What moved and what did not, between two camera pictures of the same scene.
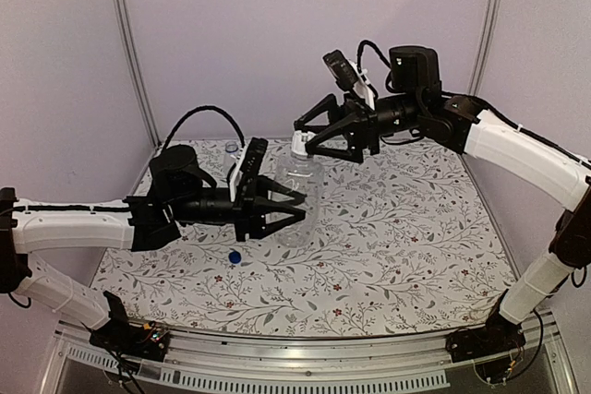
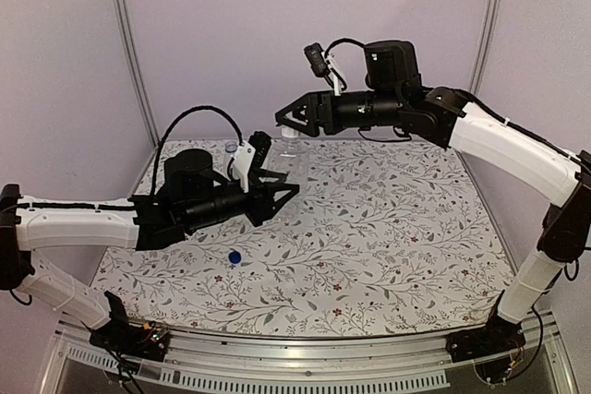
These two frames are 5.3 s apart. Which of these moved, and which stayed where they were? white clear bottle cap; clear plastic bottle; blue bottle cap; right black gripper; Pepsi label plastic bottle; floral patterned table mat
Moved: right black gripper; clear plastic bottle; white clear bottle cap
Stayed: blue bottle cap; Pepsi label plastic bottle; floral patterned table mat
